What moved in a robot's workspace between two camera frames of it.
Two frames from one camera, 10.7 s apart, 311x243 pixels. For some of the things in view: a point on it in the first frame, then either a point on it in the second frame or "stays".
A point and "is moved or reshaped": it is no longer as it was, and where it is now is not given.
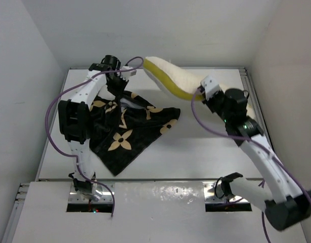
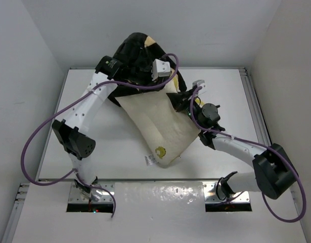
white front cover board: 143,212 stays
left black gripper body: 117,85 → 139,76
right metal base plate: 213,193 stays
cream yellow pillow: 177,80 is moved or reshaped
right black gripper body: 215,104 → 196,108
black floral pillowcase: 118,133 → 142,67
